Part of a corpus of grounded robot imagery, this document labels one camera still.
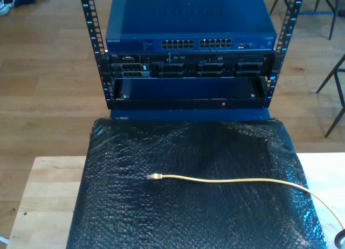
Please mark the black rack drawer tray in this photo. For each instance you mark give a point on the black rack drawer tray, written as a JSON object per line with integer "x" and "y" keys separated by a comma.
{"x": 188, "y": 104}

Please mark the black rack server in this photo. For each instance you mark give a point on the black rack server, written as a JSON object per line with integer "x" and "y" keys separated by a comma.
{"x": 188, "y": 68}

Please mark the black bubble wrap mat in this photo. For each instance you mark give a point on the black bubble wrap mat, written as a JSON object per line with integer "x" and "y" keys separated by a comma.
{"x": 175, "y": 219}

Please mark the black metal chair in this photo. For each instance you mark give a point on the black metal chair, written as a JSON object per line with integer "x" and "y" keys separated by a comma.
{"x": 330, "y": 76}

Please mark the black chair with blue seat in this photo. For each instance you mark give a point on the black chair with blue seat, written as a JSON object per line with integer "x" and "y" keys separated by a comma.
{"x": 315, "y": 13}

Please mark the white shoe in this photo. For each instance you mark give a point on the white shoe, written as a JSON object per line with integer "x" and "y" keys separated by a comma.
{"x": 3, "y": 8}

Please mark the blue network switch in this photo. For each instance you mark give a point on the blue network switch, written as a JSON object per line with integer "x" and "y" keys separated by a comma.
{"x": 188, "y": 20}

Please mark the black perforated rack frame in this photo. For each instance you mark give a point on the black perforated rack frame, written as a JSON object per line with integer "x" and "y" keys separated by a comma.
{"x": 88, "y": 22}

